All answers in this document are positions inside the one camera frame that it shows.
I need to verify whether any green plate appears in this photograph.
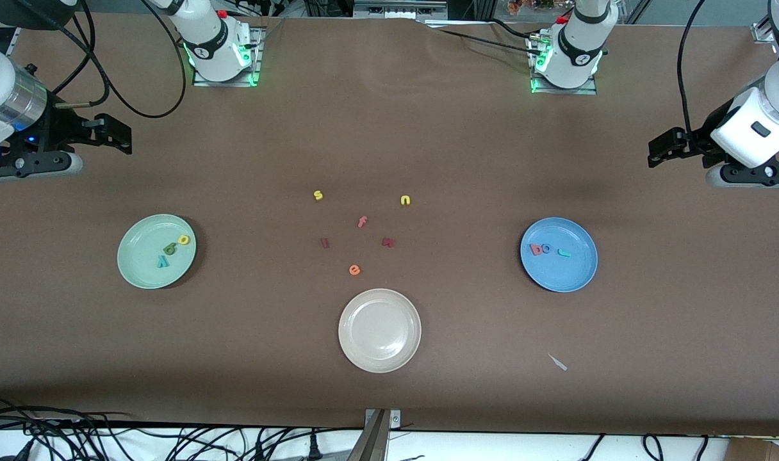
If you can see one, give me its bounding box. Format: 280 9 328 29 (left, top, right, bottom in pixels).
117 213 197 290

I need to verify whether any blue plate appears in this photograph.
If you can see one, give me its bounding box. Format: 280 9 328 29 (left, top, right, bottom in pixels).
520 217 599 293

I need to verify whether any orange decoration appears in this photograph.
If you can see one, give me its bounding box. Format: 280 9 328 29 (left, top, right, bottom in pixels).
506 0 573 15

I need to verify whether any brown table cover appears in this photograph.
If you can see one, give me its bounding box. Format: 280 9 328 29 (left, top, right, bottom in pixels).
0 12 779 437

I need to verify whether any cardboard box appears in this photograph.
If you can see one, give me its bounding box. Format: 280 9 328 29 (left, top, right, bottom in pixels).
725 437 779 461

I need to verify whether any beige plate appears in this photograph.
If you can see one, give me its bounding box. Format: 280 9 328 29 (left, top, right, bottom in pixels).
338 288 422 374

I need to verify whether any grey angled bar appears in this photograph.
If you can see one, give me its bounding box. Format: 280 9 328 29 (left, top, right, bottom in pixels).
347 410 390 461

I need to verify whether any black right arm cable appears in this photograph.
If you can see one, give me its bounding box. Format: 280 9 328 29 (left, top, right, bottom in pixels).
49 0 189 120

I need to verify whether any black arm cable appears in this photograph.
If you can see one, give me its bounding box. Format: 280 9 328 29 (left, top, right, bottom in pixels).
49 0 189 120
676 0 708 136

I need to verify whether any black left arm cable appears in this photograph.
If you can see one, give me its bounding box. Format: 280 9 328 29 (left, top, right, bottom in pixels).
676 0 708 136

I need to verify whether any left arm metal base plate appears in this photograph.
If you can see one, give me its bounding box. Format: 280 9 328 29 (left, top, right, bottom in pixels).
530 38 599 96

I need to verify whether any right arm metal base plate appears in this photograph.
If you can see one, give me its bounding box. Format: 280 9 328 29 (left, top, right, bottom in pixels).
192 26 262 88

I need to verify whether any black base cable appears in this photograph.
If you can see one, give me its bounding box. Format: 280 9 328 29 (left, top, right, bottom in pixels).
422 18 545 57

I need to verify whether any black floor cable tangle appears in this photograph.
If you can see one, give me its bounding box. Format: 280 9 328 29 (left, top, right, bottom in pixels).
0 394 140 461

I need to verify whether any aluminium frame profile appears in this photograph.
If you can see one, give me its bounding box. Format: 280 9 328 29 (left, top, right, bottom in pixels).
353 0 450 20

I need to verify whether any metal table edge bracket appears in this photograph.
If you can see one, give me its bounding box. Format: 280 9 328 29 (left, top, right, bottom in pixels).
364 408 402 431

